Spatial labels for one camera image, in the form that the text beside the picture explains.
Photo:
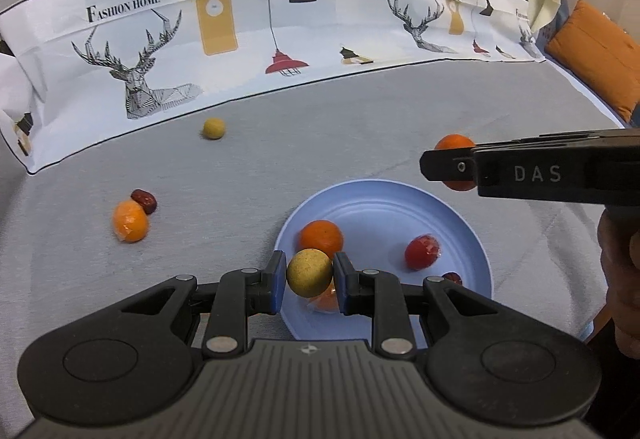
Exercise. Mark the yellow speckled longan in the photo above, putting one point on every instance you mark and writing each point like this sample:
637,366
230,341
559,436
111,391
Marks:
214,128
310,273

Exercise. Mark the dried red date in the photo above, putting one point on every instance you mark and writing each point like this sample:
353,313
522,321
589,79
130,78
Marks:
452,278
145,200

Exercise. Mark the plastic-wrapped red tomato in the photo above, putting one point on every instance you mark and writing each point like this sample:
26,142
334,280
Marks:
422,252

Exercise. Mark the light blue plate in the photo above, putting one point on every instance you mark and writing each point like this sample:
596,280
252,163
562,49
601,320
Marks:
380,219

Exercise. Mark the orange cushion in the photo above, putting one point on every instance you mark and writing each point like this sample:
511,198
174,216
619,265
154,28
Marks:
595,54

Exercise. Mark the person's right hand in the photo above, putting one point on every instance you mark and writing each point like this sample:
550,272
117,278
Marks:
622,284

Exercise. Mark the bare orange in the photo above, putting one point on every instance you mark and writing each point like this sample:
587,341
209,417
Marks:
452,143
321,235

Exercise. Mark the plastic-wrapped orange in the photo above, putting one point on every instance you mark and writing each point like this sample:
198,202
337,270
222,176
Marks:
327,303
131,221

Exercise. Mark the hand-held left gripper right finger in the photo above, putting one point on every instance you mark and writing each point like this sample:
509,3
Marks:
341,281

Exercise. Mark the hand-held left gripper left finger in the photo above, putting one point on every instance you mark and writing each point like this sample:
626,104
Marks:
276,281

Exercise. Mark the white deer-print cloth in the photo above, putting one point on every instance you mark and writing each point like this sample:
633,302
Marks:
240,44

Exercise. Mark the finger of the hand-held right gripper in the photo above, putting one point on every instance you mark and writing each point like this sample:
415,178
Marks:
500,174

